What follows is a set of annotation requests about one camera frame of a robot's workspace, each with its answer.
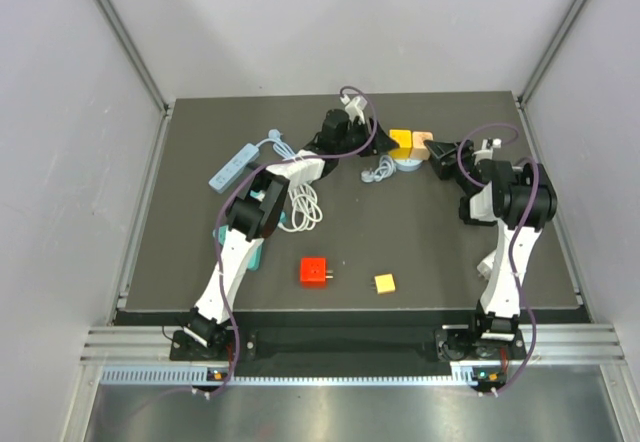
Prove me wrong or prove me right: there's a red plug adapter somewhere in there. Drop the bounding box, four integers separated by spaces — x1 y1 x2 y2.
299 257 333 289

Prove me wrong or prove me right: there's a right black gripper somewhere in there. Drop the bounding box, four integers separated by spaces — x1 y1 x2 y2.
422 140 474 196

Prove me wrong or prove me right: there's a purple cable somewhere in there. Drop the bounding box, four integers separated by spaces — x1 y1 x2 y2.
457 122 544 398
212 86 379 398

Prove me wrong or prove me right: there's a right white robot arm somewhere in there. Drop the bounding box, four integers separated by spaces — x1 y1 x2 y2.
425 139 558 358

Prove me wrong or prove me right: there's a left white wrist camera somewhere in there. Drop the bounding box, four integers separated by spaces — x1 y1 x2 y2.
340 94 367 121

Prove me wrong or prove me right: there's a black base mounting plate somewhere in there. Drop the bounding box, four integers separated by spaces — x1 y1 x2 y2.
169 326 526 362

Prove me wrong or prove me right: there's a blue cable with plug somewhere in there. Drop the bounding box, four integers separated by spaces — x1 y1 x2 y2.
360 154 425 184

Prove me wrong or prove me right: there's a light blue power cable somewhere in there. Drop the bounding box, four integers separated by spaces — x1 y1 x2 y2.
257 129 301 163

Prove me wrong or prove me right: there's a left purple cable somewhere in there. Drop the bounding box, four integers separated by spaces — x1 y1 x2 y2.
212 86 379 398

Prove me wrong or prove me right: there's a white coiled power cable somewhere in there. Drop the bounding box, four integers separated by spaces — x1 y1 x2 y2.
279 181 325 234

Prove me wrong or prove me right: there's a yellow cube socket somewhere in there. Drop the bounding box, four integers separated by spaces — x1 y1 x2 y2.
388 129 413 160

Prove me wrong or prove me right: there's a white cube plug adapter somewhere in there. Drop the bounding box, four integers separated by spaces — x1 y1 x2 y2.
476 251 496 281

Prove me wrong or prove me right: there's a teal triangular power strip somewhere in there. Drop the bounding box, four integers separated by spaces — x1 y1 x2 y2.
212 225 263 271

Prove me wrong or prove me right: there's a grey slotted cable duct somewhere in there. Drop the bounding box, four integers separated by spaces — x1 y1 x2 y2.
100 366 477 387

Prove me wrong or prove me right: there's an orange plug adapter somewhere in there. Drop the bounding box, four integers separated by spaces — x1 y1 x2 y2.
373 274 396 295

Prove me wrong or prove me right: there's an orange cube socket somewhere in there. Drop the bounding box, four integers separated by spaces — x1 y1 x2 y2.
409 131 434 161

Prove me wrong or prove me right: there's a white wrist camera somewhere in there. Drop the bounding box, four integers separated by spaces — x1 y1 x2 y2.
340 94 367 121
474 138 502 162

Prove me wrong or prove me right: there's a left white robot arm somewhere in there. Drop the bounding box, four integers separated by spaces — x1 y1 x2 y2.
184 109 399 359

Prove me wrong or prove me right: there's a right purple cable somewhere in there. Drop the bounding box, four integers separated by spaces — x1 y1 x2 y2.
457 122 544 398

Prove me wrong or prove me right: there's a light blue power strip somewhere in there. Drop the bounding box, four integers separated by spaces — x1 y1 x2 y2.
208 143 260 194

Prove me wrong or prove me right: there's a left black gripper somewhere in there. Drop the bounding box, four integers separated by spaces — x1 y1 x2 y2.
336 117 399 158

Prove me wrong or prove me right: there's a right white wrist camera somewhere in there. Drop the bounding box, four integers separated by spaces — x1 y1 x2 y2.
474 138 502 162

